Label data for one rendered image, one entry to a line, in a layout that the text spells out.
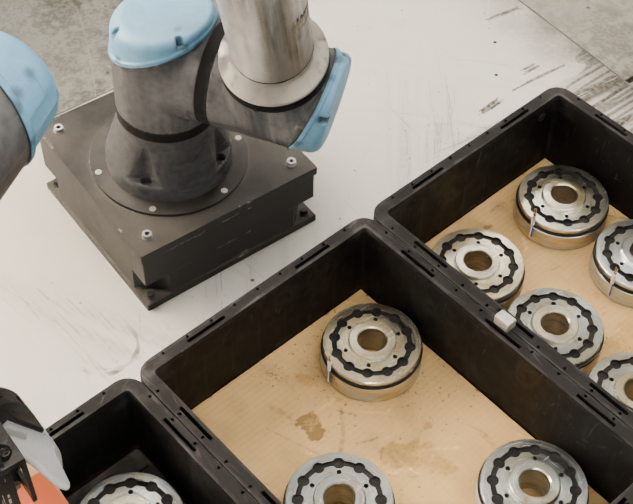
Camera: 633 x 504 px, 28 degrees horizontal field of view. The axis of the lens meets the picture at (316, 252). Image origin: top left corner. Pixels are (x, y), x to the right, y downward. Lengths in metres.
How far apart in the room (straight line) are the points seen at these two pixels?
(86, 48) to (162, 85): 1.58
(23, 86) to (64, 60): 2.19
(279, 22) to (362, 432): 0.41
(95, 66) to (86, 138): 1.33
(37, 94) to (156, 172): 0.74
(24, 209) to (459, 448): 0.68
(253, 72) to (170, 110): 0.16
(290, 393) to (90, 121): 0.48
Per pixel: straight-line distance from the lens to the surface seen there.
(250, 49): 1.22
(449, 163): 1.35
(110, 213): 1.48
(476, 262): 1.37
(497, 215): 1.44
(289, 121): 1.32
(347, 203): 1.61
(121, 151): 1.47
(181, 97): 1.36
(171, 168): 1.45
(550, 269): 1.40
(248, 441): 1.25
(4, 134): 0.70
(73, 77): 2.87
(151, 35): 1.34
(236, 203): 1.48
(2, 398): 0.84
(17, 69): 0.72
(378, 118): 1.73
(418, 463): 1.24
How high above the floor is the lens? 1.89
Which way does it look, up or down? 50 degrees down
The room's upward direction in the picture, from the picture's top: 1 degrees clockwise
